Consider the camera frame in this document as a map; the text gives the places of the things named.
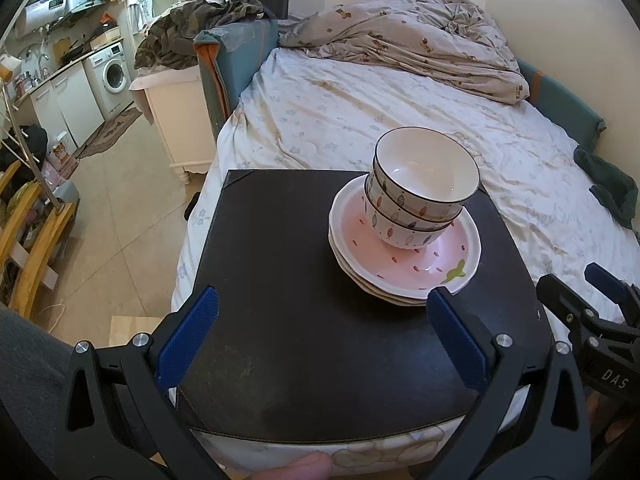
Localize black bag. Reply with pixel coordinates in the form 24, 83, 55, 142
20, 125, 48, 161

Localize yellow wooden rack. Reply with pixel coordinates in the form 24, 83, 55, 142
0, 165, 81, 318

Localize white nightstand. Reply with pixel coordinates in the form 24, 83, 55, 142
131, 67, 221, 186

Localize white floral bed sheet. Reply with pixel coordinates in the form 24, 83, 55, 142
170, 47, 640, 471

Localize white washing machine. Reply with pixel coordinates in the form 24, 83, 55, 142
82, 42, 133, 121

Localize white floor cable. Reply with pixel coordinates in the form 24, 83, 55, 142
37, 300, 66, 333

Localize person's grey trousers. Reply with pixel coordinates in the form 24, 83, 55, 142
0, 305, 71, 480

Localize grey storage box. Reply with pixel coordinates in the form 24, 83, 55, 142
47, 180, 81, 221

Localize metal rod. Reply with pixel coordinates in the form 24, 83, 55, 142
0, 80, 63, 206

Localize person's left hand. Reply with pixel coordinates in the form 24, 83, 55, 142
250, 452, 333, 480

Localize dark green cloth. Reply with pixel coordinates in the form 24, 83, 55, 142
573, 145, 638, 231

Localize hanging white shirt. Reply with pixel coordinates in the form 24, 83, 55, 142
127, 0, 156, 36

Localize beige printed duvet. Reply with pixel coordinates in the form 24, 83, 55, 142
277, 0, 531, 106

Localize teal padded bed frame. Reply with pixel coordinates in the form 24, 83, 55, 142
192, 17, 606, 146

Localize black leather mat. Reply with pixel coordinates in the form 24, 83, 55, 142
177, 169, 553, 446

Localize camouflage clothes pile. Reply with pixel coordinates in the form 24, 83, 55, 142
134, 0, 266, 72

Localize patterned floor rug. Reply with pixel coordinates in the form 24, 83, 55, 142
75, 105, 143, 161

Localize white water heater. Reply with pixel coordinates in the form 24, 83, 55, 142
15, 0, 68, 38

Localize pink strawberry plate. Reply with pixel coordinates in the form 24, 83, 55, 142
328, 175, 482, 292
332, 240, 476, 307
328, 225, 478, 301

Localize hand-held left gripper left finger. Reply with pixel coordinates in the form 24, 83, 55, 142
52, 286, 226, 480

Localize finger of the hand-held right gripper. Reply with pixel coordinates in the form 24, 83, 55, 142
584, 262, 640, 318
536, 274, 603, 346

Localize white base cabinets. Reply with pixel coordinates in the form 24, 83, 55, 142
30, 62, 106, 146

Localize light wooden board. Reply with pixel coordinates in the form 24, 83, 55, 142
110, 315, 166, 348

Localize pink printed box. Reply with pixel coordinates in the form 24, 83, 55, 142
42, 132, 78, 181

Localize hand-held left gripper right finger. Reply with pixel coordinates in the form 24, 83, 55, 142
407, 287, 593, 480

